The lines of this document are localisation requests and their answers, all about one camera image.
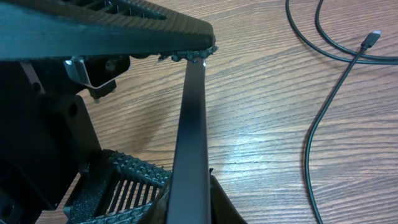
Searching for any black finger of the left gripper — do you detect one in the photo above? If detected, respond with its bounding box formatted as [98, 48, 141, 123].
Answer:
[1, 1, 218, 61]
[63, 151, 171, 223]

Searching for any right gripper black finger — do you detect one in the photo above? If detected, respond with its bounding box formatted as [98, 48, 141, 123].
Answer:
[210, 168, 247, 224]

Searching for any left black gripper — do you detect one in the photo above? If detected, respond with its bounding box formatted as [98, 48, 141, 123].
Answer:
[1, 60, 117, 223]

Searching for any Samsung Galaxy smartphone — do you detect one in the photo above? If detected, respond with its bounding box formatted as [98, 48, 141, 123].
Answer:
[166, 58, 211, 224]

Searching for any black USB charging cable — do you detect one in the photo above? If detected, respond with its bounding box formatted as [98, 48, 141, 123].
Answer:
[285, 0, 398, 224]

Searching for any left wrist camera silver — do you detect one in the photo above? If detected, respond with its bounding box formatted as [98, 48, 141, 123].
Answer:
[63, 55, 131, 101]

